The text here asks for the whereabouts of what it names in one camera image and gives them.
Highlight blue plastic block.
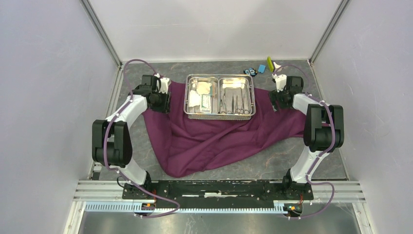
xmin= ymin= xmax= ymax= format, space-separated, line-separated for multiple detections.
xmin=258 ymin=64 xmax=266 ymax=74

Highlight maroon cloth wrap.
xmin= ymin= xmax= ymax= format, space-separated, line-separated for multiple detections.
xmin=143 ymin=82 xmax=305 ymax=178

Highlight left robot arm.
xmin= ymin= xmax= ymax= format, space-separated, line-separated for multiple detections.
xmin=92 ymin=74 xmax=171 ymax=199

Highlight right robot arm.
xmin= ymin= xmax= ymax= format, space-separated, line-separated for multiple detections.
xmin=269 ymin=75 xmax=344 ymax=199

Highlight black owl number block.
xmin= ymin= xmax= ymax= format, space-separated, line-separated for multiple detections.
xmin=244 ymin=68 xmax=258 ymax=77

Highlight yellow-green plastic block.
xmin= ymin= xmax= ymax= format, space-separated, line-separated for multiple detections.
xmin=266 ymin=56 xmax=275 ymax=73

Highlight steel needle holder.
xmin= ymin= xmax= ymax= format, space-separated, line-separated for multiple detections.
xmin=241 ymin=89 xmax=250 ymax=115

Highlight white gauze pad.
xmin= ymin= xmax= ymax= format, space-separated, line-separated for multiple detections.
xmin=196 ymin=81 xmax=212 ymax=95

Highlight green sealed suture packet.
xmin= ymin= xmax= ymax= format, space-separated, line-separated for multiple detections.
xmin=200 ymin=95 xmax=212 ymax=114

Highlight steel forceps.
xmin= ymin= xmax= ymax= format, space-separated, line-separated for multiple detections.
xmin=232 ymin=94 xmax=239 ymax=114

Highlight steel two-compartment tray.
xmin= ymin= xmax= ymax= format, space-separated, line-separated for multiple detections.
xmin=183 ymin=74 xmax=257 ymax=120

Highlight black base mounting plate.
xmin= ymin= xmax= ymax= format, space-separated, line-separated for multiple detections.
xmin=122 ymin=180 xmax=314 ymax=209

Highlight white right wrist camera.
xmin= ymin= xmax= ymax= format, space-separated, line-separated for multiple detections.
xmin=272 ymin=74 xmax=287 ymax=93

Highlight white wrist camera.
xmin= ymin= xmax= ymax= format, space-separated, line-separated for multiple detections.
xmin=272 ymin=74 xmax=287 ymax=93
xmin=154 ymin=73 xmax=171 ymax=94

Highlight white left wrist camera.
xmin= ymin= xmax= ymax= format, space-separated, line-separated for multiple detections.
xmin=154 ymin=73 xmax=171 ymax=94

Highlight aluminium frame post right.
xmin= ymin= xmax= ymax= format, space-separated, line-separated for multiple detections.
xmin=308 ymin=0 xmax=351 ymax=67

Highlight aluminium frame rail left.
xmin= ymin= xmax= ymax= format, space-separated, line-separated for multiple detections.
xmin=80 ymin=0 xmax=127 ymax=180

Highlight aluminium frame rail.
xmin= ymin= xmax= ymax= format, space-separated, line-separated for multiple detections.
xmin=64 ymin=180 xmax=374 ymax=234
xmin=80 ymin=0 xmax=127 ymax=180

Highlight aluminium front frame rail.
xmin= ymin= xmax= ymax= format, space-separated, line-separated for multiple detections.
xmin=64 ymin=180 xmax=374 ymax=234

